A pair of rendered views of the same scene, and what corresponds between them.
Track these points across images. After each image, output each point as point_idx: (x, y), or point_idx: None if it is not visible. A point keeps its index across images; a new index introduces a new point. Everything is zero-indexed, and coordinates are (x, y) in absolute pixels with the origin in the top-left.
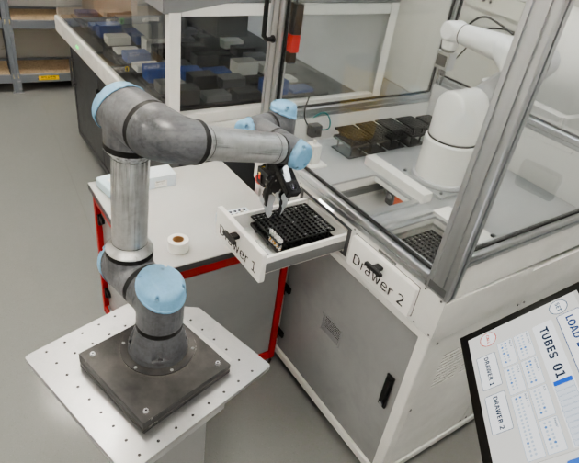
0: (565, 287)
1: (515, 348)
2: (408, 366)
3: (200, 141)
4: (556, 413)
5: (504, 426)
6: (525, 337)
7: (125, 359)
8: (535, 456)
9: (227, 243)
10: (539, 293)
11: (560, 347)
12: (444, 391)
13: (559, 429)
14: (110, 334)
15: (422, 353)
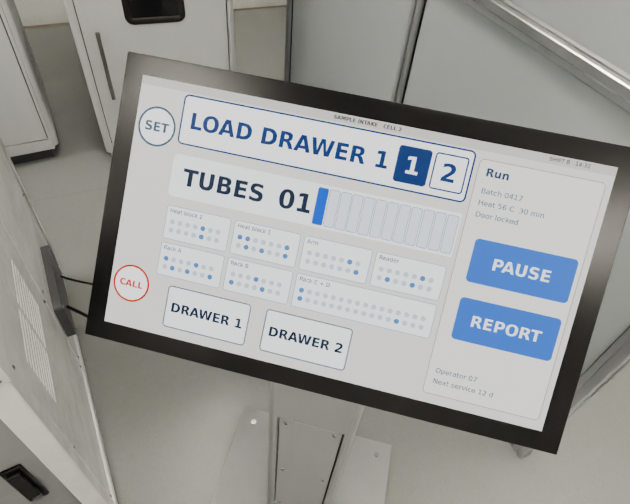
0: (122, 89)
1: (191, 246)
2: (19, 436)
3: None
4: (374, 250)
5: (339, 344)
6: (180, 217)
7: None
8: (426, 321)
9: None
10: None
11: (249, 173)
12: (59, 378)
13: (404, 261)
14: None
15: (18, 404)
